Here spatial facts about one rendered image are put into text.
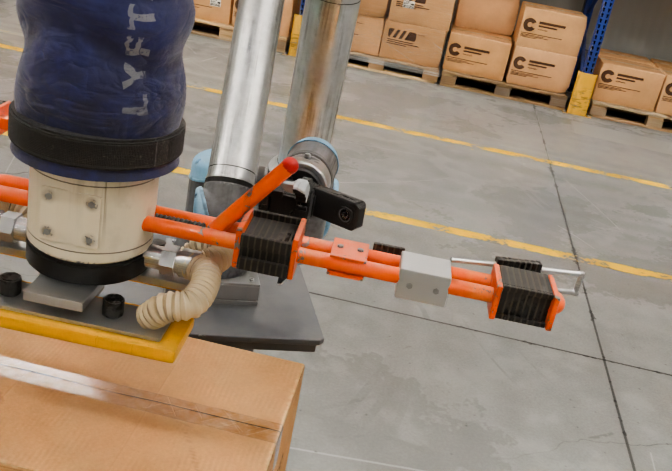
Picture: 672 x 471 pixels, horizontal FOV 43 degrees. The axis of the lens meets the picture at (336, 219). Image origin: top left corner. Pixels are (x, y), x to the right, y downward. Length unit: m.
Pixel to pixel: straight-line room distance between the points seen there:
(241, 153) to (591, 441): 2.11
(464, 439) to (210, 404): 1.82
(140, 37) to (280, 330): 1.03
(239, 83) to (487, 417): 1.97
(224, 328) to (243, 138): 0.55
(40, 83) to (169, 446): 0.53
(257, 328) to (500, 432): 1.43
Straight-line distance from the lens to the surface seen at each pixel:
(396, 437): 2.97
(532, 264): 1.23
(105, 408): 1.32
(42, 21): 1.08
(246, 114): 1.53
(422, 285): 1.14
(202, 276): 1.14
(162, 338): 1.13
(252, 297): 2.01
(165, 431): 1.28
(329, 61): 1.76
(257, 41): 1.58
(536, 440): 3.18
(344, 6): 1.72
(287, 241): 1.13
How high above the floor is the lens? 1.72
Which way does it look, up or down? 22 degrees down
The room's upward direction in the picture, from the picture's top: 11 degrees clockwise
